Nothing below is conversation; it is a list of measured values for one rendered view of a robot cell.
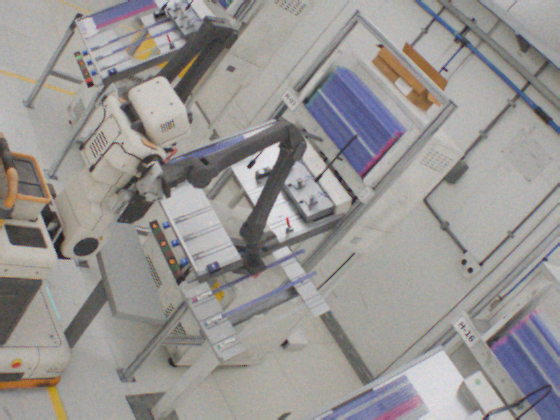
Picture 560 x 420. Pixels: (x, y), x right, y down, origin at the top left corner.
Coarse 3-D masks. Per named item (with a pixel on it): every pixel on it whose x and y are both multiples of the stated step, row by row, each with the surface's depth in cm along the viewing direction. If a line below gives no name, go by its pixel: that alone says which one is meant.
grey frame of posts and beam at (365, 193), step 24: (336, 48) 312; (312, 72) 316; (264, 120) 331; (312, 120) 306; (432, 120) 266; (336, 168) 292; (216, 192) 349; (360, 192) 281; (336, 240) 293; (312, 264) 298; (264, 312) 310; (144, 360) 289
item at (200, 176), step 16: (272, 128) 223; (288, 128) 223; (240, 144) 219; (256, 144) 220; (272, 144) 224; (288, 144) 230; (208, 160) 215; (224, 160) 216; (240, 160) 220; (192, 176) 210; (208, 176) 213
